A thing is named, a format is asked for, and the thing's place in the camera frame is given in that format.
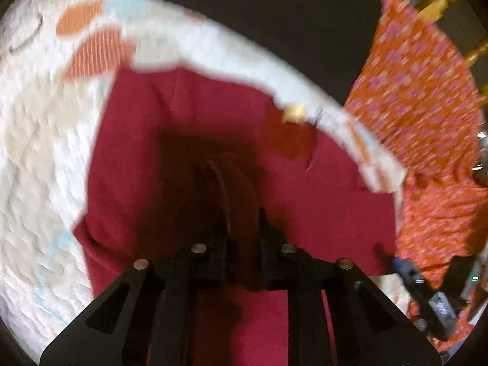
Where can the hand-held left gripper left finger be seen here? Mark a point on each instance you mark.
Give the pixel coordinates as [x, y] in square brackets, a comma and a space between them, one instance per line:
[216, 246]

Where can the wooden chair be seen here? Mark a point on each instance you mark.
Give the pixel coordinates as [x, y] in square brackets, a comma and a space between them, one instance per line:
[438, 4]

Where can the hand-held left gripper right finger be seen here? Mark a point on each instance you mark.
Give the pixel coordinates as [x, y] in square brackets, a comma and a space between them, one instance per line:
[269, 247]

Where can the orange floral cloth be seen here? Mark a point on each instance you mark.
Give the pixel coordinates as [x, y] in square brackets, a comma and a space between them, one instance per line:
[419, 103]

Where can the dark red garment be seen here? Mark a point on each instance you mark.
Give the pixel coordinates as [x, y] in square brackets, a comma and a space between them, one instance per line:
[152, 141]

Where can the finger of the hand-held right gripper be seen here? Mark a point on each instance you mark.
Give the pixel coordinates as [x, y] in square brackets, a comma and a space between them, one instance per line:
[400, 268]

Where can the small yellow tag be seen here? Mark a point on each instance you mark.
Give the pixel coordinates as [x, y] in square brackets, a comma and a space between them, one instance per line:
[293, 113]

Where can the white quilted printed mat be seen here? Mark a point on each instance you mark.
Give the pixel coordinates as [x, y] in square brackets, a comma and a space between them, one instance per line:
[38, 141]

